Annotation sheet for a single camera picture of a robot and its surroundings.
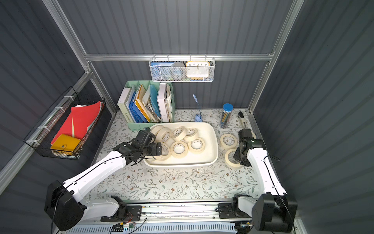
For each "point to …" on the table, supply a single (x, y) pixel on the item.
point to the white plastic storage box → (206, 131)
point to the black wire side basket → (41, 138)
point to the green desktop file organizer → (143, 103)
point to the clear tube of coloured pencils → (226, 115)
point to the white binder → (161, 102)
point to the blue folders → (137, 116)
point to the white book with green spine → (121, 104)
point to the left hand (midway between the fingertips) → (153, 146)
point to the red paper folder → (81, 117)
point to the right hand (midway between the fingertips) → (245, 160)
